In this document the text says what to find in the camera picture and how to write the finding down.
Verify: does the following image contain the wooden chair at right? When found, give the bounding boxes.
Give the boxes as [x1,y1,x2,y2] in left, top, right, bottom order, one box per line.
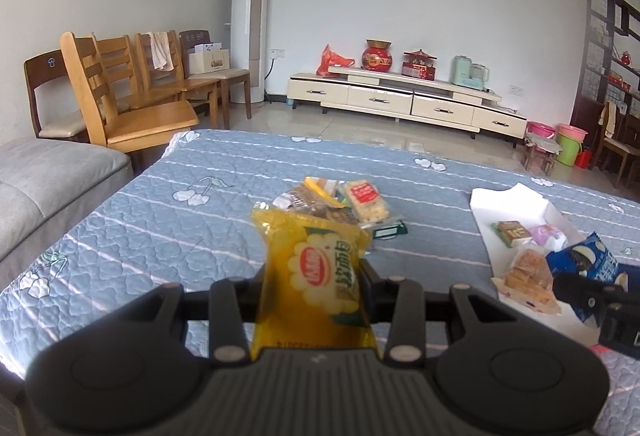
[593,101,639,187]

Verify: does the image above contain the light wooden chair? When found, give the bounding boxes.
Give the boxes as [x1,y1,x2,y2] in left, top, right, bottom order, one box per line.
[60,32,198,156]
[134,30,220,128]
[91,34,212,118]

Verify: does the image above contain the blue oreo packet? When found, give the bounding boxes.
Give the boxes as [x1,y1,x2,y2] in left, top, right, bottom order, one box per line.
[546,232,629,323]

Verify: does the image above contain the light wooden chair front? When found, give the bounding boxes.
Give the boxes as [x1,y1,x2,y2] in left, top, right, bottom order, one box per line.
[60,32,198,156]

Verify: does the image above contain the yellow edged biscuit packet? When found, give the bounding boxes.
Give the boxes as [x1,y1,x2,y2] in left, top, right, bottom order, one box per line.
[304,176,345,208]

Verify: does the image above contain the clear pastry packet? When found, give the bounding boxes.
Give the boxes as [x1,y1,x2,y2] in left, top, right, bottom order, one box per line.
[492,246,562,316]

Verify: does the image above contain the pink basin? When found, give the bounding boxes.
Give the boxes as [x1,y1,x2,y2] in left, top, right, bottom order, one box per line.
[526,122,555,139]

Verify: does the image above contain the small wooden stool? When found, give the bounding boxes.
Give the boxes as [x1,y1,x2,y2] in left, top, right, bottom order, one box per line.
[523,134,563,176]

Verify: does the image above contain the purple snack packet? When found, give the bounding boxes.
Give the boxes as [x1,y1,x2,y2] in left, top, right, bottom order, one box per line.
[529,224,567,252]

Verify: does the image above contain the grey sofa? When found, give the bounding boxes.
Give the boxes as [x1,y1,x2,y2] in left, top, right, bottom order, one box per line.
[1,138,132,288]

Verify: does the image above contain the green bucket pink lid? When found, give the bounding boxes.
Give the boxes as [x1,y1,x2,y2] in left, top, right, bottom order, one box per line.
[556,124,587,166]

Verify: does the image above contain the white paper tray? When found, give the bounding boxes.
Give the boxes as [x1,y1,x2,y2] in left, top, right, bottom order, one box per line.
[470,184,599,347]

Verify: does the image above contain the dark wooden chair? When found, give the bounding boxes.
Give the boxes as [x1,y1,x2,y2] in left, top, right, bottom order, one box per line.
[23,49,89,142]

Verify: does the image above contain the green snack packet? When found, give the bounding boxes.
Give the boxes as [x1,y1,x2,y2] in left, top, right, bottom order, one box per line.
[372,219,408,240]

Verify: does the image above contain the mint green appliance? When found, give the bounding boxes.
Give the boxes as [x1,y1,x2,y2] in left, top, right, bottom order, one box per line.
[451,56,490,92]

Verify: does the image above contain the red small container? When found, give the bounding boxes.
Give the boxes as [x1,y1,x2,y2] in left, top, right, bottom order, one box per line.
[574,150,592,170]

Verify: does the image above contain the black power cable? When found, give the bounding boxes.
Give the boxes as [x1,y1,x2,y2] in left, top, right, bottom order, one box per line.
[262,57,278,104]

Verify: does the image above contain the red gold jar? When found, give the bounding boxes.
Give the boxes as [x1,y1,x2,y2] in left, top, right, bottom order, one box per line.
[361,38,393,72]

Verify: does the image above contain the wall socket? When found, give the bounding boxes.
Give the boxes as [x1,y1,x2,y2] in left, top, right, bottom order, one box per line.
[269,48,285,59]
[509,86,524,96]

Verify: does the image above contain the yellow soft bread packet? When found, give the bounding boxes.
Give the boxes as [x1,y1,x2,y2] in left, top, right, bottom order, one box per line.
[252,204,378,358]

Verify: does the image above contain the red label sachima packet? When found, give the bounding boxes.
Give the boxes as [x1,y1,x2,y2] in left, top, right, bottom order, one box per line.
[343,180,390,224]

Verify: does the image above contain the red plastic bag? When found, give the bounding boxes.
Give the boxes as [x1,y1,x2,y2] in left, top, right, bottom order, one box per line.
[316,45,355,78]

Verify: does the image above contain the white standing air conditioner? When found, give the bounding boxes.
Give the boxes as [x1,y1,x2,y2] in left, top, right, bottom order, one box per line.
[230,0,268,104]

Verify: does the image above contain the cloth on chair back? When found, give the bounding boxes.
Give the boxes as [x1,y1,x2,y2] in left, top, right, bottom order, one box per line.
[146,32,174,72]

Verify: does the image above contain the cream tv cabinet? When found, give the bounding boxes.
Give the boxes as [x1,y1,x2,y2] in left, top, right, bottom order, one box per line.
[288,66,527,142]

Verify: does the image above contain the blue quilted table cover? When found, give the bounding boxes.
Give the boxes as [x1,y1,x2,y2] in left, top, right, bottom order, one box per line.
[0,128,640,436]

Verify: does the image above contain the dark wooden shelf divider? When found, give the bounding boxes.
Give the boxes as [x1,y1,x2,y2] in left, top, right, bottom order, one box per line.
[570,0,639,150]

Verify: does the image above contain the white gift bag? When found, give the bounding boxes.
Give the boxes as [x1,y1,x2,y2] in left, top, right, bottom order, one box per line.
[188,43,230,75]

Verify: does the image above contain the brown square snack packet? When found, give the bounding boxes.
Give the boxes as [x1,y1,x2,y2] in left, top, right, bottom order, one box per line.
[491,220,533,248]

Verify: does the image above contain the red pavilion gift box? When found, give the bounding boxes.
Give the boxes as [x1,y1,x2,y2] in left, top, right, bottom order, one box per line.
[401,49,437,81]

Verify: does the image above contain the dark chair with cushion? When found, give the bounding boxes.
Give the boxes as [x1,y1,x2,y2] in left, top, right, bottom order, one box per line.
[179,30,253,120]

